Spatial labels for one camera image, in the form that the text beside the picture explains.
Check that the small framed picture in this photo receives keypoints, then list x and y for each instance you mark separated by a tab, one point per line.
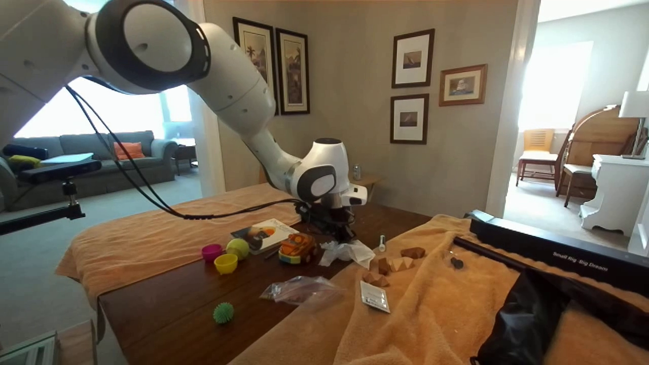
413	59
409	118

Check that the upper small framed picture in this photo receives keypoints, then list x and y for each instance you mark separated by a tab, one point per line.
413	59

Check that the small green ball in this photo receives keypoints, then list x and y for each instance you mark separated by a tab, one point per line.
223	312

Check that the pink plastic cup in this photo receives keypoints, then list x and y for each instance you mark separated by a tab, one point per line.
209	252

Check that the wood framed landscape picture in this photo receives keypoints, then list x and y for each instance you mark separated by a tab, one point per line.
463	86

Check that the tan blanket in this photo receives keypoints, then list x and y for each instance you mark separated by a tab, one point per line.
441	312
135	247

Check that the tall framed picture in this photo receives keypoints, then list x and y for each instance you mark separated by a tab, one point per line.
259	43
293	59

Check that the brown toy animal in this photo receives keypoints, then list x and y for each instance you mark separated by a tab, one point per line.
383	266

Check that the white paper towel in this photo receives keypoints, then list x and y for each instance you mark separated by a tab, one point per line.
345	252

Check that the tan blanket left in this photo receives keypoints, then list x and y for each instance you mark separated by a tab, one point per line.
135	247

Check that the tall framed picture left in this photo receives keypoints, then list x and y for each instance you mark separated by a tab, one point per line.
259	43

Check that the black long case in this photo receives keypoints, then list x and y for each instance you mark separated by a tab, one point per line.
565	258

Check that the lower small framed picture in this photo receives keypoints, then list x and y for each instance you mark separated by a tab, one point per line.
409	118

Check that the wooden chair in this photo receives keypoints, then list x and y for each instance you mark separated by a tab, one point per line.
599	132

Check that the small silver packet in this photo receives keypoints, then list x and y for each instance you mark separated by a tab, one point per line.
373	297

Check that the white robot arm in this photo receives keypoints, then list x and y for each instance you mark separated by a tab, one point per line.
149	46

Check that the clear plastic bag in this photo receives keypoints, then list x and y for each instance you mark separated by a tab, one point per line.
298	289

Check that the tan blanket right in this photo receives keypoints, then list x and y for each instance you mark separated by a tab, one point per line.
441	312

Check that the tall framed picture right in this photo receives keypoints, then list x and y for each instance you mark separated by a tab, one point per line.
293	59

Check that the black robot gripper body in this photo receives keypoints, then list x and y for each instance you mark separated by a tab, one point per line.
332	221

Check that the yellow plastic cup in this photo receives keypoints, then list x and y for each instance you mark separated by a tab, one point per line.
225	262

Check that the green tennis ball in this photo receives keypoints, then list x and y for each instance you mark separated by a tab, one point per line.
237	246

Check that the white desk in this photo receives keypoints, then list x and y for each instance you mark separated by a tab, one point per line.
620	192

